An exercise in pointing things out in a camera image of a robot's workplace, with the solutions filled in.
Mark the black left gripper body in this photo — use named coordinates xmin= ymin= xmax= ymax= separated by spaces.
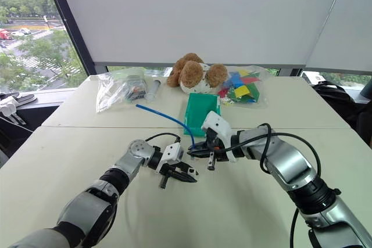
xmin=158 ymin=161 xmax=187 ymax=190

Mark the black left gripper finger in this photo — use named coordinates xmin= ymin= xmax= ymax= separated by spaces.
xmin=170 ymin=171 xmax=198 ymax=184
xmin=177 ymin=161 xmax=200 ymax=177

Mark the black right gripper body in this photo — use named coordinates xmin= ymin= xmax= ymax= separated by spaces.
xmin=205 ymin=130 xmax=231 ymax=172

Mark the blue cable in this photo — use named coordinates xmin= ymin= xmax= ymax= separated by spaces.
xmin=135 ymin=103 xmax=199 ymax=150

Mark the green plastic bin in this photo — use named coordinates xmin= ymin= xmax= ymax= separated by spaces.
xmin=183 ymin=92 xmax=223 ymax=138

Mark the bag of coloured plastic pieces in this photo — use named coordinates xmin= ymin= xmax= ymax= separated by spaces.
xmin=217 ymin=64 xmax=271 ymax=110

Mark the brown white plush toy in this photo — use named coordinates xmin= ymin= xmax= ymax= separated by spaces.
xmin=166 ymin=52 xmax=229 ymax=95

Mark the clear plastic syringe tube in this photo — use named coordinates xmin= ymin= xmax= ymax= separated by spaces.
xmin=145 ymin=78 xmax=162 ymax=103

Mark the clear bag with dark parts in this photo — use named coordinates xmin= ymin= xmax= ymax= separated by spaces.
xmin=95 ymin=67 xmax=148 ymax=114

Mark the wide white roller blind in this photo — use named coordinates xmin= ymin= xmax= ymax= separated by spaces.
xmin=53 ymin=0 xmax=349 ymax=68

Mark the black backpack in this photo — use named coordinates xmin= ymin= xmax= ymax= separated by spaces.
xmin=312 ymin=80 xmax=372 ymax=148

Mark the black slipper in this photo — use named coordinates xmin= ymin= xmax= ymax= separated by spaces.
xmin=0 ymin=92 xmax=38 ymax=106

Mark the white power adapter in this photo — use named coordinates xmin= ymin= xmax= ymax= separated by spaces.
xmin=0 ymin=95 xmax=20 ymax=118

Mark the narrow white roller blind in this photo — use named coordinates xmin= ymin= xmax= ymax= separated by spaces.
xmin=305 ymin=0 xmax=372 ymax=75

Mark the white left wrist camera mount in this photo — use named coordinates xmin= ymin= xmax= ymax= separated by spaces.
xmin=155 ymin=143 xmax=185 ymax=174

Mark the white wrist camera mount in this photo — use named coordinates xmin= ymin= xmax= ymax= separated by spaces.
xmin=201 ymin=111 xmax=238 ymax=163
xmin=155 ymin=143 xmax=185 ymax=174

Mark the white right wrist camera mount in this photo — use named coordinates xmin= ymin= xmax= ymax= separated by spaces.
xmin=201 ymin=111 xmax=238 ymax=163

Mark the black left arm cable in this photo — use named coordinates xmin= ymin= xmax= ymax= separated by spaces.
xmin=145 ymin=132 xmax=181 ymax=146

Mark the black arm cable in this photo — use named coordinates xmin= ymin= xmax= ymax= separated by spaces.
xmin=220 ymin=123 xmax=323 ymax=248
xmin=145 ymin=132 xmax=181 ymax=146

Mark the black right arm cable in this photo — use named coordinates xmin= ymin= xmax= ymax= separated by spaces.
xmin=220 ymin=123 xmax=323 ymax=248

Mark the dark window frame post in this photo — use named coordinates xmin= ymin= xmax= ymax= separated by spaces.
xmin=37 ymin=0 xmax=97 ymax=76

